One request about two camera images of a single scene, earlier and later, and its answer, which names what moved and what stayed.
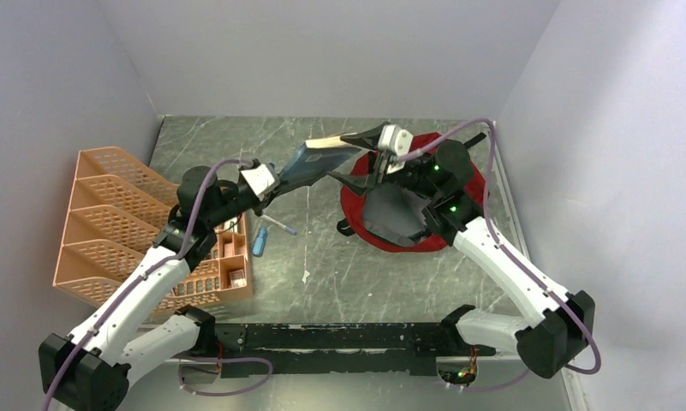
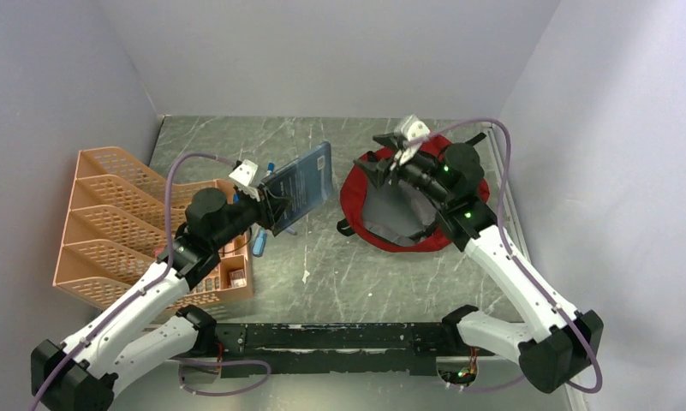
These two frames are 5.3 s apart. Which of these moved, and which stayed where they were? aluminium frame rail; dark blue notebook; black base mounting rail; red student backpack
Moved: dark blue notebook
Stayed: red student backpack; black base mounting rail; aluminium frame rail
